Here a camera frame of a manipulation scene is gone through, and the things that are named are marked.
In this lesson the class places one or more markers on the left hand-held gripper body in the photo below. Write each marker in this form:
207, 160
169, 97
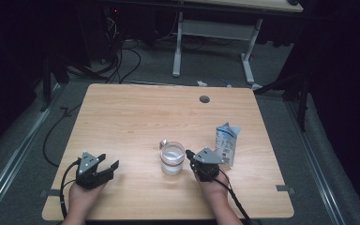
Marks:
87, 165

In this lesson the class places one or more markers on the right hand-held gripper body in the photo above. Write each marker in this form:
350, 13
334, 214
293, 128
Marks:
207, 156

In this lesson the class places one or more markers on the clear glass cup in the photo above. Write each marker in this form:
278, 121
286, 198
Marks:
172, 159

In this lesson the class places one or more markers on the white and blue milk carton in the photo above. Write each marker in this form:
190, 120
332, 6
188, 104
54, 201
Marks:
226, 143

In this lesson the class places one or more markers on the person's right hand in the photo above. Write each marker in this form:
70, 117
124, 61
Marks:
214, 189

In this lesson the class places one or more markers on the person's left hand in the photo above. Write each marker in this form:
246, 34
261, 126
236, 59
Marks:
82, 201

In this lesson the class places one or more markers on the grey tape strip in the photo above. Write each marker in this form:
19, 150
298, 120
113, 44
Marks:
284, 188
50, 192

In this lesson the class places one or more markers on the white scrap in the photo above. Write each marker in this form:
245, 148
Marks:
201, 83

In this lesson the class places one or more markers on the black stand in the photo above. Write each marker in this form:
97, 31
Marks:
302, 103
47, 84

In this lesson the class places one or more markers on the white-framed desk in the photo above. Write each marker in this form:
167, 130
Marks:
215, 29

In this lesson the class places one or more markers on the small dark object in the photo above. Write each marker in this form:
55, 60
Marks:
292, 2

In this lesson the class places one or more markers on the metal floor rail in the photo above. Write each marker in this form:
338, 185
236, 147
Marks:
322, 178
9, 168

